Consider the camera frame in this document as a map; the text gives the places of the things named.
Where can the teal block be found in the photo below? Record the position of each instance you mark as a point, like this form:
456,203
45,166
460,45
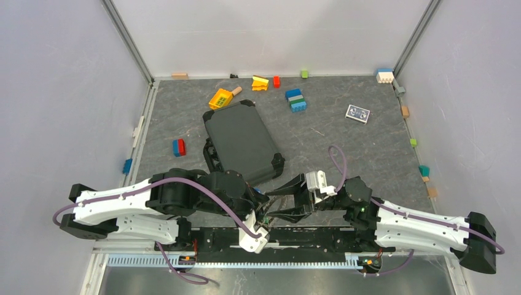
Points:
424,170

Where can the tan wooden block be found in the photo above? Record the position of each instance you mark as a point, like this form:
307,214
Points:
179,76

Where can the white blue brick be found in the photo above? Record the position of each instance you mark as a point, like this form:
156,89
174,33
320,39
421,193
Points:
384,75

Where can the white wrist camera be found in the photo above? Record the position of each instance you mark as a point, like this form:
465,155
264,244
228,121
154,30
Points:
316,184
252,237

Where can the dark grey hard case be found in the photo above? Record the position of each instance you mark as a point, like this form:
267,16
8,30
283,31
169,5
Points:
239,140

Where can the grey brick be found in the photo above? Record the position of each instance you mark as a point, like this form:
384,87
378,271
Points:
399,91

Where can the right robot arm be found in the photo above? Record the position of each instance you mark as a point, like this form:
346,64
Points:
382,225

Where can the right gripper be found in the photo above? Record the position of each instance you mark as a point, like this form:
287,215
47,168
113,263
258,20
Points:
304,200

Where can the red blue brick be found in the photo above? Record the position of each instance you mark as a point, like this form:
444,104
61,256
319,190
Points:
179,147

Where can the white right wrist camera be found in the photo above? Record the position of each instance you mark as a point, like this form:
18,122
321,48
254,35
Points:
316,184

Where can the tan block at right wall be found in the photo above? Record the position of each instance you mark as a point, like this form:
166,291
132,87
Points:
432,192

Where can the blue green stacked bricks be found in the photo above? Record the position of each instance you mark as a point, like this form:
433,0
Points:
296,100

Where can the red small block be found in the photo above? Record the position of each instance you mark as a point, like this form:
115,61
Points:
276,81

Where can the yellow orange wedge blocks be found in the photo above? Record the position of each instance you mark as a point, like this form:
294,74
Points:
259,83

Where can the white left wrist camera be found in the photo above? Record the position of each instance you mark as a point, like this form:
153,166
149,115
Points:
252,237

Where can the orange wooden block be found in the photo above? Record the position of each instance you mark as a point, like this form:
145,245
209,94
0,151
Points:
405,112

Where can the white cable duct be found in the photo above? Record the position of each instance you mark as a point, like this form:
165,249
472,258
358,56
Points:
157,260

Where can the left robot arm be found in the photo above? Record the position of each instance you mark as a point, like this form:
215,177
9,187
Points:
134,210

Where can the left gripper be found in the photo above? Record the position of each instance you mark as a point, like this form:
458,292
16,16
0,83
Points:
257,199

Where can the blue block at left wall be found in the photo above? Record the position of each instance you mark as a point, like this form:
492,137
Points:
127,166

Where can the yellow toy window block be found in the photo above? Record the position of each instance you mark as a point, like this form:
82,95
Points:
221,99

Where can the blue playing card box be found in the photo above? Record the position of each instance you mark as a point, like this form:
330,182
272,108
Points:
358,114

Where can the wooden peg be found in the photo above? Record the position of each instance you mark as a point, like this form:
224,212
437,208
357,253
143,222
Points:
236,91

